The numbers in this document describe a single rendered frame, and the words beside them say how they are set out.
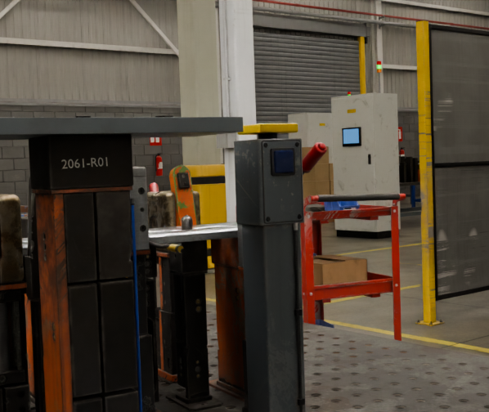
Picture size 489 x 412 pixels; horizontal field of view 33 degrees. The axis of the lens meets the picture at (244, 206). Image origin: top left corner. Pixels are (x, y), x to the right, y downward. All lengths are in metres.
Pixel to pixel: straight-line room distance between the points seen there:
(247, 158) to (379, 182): 10.38
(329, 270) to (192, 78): 5.26
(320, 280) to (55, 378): 2.54
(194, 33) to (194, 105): 0.73
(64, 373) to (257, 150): 0.36
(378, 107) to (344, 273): 8.06
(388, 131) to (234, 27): 6.52
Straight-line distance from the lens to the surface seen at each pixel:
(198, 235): 1.32
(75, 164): 0.94
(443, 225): 5.73
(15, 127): 0.89
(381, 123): 11.51
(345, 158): 11.74
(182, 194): 1.55
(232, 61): 5.30
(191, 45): 8.52
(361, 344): 1.86
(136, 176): 1.14
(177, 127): 0.96
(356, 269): 3.55
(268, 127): 1.07
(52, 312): 0.97
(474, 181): 6.01
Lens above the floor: 1.11
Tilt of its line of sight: 3 degrees down
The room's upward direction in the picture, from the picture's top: 2 degrees counter-clockwise
